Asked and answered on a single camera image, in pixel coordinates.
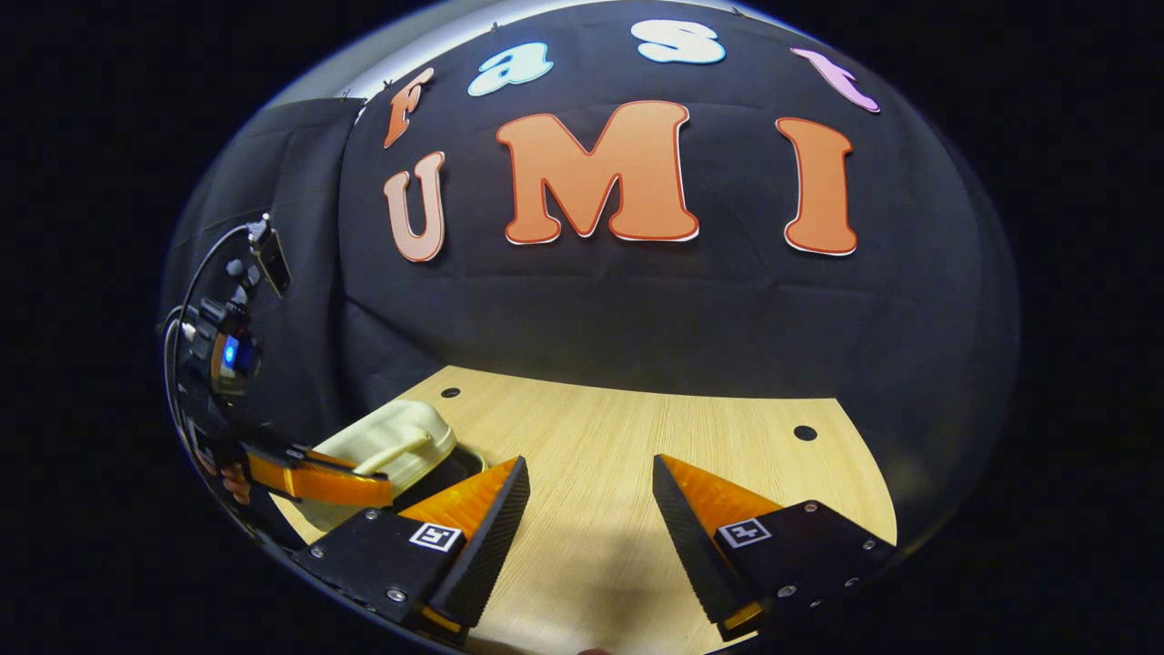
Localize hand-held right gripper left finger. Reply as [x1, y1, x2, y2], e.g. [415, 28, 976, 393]
[293, 455, 531, 635]

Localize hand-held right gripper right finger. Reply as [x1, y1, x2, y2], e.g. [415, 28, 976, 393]
[651, 453, 898, 642]

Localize pale yellow suitcase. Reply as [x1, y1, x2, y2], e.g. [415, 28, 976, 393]
[305, 398, 487, 533]

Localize black backdrop cloth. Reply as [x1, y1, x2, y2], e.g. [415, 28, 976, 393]
[159, 0, 1019, 547]

